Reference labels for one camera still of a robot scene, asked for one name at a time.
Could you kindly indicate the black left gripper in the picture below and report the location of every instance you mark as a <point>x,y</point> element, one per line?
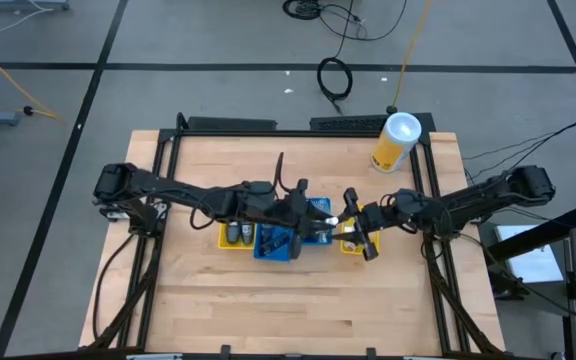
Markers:
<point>273,207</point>

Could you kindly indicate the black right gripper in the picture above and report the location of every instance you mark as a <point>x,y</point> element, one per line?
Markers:
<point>393,212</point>

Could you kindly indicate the small dark grey bottle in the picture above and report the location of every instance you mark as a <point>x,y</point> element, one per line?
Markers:
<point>247,233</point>
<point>233,232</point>

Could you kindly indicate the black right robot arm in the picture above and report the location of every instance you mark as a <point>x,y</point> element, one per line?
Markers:
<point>493,192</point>

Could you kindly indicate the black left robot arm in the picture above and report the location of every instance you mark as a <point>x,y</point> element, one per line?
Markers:
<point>168,187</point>

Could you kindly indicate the yellow plastic basket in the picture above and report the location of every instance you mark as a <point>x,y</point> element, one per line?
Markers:
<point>375,242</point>
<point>222,245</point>

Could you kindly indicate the yellow white canister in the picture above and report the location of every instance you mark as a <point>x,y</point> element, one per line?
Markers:
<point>395,145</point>

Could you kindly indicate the black vented panel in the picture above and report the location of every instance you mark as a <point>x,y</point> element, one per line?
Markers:
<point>348,123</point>

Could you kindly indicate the black table clamp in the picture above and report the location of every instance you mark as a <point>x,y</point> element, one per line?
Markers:
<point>370,353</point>
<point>225,351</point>

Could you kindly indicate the black flat panel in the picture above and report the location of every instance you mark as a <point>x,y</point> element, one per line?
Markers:
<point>233,123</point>

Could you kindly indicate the white flat panel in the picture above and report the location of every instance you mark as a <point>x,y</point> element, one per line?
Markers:
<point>533,255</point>

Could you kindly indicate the black desk beam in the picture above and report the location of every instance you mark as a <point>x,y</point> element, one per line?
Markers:
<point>543,235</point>

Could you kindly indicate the black table frame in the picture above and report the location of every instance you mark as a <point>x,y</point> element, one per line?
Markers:
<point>293,133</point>

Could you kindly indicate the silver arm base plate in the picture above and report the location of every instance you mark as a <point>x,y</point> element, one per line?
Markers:
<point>115,215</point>

